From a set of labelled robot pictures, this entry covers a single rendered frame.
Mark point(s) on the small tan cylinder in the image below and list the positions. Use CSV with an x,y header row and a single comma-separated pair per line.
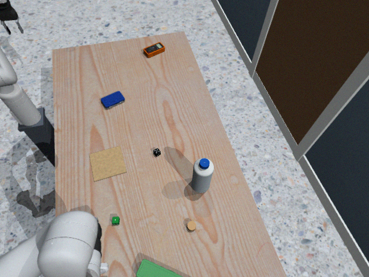
x,y
191,226

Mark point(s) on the tan square mat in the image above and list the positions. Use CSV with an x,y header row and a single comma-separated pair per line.
x,y
107,163

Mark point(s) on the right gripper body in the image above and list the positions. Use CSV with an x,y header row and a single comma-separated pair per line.
x,y
96,257

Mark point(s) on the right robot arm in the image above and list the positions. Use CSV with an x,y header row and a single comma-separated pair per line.
x,y
66,251

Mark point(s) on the white plastic bottle with blue cap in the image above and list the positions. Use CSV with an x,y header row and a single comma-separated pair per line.
x,y
202,174

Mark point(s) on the green die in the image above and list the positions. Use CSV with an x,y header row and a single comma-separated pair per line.
x,y
115,220

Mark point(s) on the orange digital multimeter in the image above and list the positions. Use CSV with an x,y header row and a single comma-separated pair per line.
x,y
154,49

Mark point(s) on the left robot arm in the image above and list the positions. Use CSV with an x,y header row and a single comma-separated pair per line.
x,y
20,105

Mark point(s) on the black die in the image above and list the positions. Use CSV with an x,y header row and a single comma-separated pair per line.
x,y
157,152

